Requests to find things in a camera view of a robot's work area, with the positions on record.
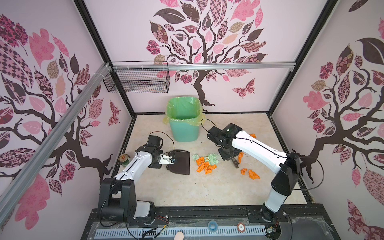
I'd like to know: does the dark brown hand brush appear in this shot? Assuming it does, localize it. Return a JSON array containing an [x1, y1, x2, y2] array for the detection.
[[218, 147, 241, 169]]

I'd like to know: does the dark brown plastic dustpan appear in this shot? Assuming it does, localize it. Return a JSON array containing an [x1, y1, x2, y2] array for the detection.
[[167, 150, 191, 176]]

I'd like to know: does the large orange paper clump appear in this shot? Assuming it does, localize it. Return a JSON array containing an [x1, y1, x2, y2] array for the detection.
[[197, 162, 217, 175]]

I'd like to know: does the small green paper scrap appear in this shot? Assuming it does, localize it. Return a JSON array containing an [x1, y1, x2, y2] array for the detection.
[[192, 154, 200, 161]]

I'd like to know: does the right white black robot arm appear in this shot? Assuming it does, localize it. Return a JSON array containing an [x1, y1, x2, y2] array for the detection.
[[207, 124, 300, 222]]

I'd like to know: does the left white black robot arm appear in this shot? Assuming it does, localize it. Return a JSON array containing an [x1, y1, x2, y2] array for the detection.
[[97, 135, 163, 223]]

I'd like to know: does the long orange paper scrap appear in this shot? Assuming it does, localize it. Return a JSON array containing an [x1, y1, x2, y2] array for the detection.
[[238, 152, 244, 164]]

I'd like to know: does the small green drink can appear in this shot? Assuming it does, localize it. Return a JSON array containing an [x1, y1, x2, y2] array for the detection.
[[118, 154, 131, 168]]

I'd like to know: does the small orange scrap front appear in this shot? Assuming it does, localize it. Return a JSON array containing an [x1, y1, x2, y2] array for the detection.
[[241, 168, 248, 175]]

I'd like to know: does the orange scrap front right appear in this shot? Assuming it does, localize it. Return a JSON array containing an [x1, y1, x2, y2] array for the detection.
[[249, 170, 260, 180]]

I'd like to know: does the green plastic trash bin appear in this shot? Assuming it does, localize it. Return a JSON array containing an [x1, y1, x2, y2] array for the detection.
[[167, 96, 202, 143]]

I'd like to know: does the light green bin liner bag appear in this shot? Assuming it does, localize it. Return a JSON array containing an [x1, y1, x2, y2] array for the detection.
[[163, 97, 205, 126]]

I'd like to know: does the blue tape roll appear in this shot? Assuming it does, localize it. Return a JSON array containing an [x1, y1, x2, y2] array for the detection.
[[208, 220, 218, 233]]

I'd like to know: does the red white tape roll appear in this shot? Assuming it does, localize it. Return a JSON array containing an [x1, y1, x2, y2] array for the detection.
[[237, 223, 246, 233]]

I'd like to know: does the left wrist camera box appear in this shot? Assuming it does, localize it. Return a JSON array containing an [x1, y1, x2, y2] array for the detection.
[[159, 154, 176, 165]]

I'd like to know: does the black wire mesh basket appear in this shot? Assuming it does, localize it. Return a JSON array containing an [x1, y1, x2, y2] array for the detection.
[[103, 60, 171, 94]]

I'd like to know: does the white slotted cable duct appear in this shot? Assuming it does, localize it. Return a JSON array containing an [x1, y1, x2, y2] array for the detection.
[[94, 225, 268, 240]]

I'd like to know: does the aluminium frame bar back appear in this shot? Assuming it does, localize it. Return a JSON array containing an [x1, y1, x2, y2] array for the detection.
[[113, 62, 296, 71]]

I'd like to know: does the aluminium frame bar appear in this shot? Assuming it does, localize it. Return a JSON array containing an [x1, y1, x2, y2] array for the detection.
[[1, 63, 111, 225], [113, 62, 296, 71]]

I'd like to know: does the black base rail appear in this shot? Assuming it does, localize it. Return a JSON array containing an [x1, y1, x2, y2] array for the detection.
[[81, 204, 340, 240]]

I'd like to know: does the aluminium frame bar left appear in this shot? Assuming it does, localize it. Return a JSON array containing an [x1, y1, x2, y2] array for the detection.
[[1, 63, 111, 225]]

